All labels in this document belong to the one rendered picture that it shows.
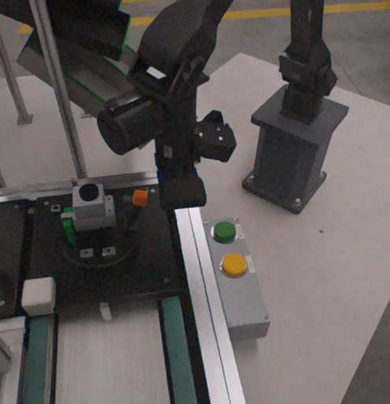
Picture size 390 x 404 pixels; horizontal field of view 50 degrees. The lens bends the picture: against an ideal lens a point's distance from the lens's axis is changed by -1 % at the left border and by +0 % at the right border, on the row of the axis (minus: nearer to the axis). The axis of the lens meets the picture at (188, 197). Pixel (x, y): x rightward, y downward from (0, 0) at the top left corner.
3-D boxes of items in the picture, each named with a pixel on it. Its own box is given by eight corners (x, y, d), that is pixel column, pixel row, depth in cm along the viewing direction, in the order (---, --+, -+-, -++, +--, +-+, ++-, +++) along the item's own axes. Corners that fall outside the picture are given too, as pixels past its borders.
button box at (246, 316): (236, 235, 82) (238, 215, 78) (266, 337, 68) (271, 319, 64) (200, 240, 81) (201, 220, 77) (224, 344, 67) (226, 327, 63)
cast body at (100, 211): (114, 206, 71) (109, 177, 66) (116, 226, 68) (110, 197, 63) (64, 213, 70) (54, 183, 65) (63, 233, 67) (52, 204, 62)
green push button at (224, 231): (232, 226, 77) (233, 218, 76) (238, 243, 75) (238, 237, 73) (211, 229, 77) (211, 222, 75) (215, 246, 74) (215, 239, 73)
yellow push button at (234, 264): (241, 257, 73) (242, 250, 71) (247, 277, 70) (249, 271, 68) (219, 260, 72) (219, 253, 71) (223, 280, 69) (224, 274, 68)
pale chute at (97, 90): (145, 111, 95) (159, 100, 92) (140, 150, 86) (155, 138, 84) (34, 26, 80) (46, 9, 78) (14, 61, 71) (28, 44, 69)
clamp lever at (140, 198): (135, 220, 72) (147, 190, 67) (136, 230, 71) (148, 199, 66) (114, 218, 71) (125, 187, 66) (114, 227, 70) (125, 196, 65)
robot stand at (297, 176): (326, 177, 99) (350, 106, 84) (298, 216, 91) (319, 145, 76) (271, 152, 105) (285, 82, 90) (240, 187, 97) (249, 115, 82)
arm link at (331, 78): (298, 72, 82) (305, 40, 77) (337, 91, 78) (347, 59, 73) (276, 84, 79) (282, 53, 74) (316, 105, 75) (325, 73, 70)
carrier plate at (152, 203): (162, 189, 84) (162, 181, 82) (180, 296, 68) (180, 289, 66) (39, 203, 81) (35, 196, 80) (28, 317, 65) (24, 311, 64)
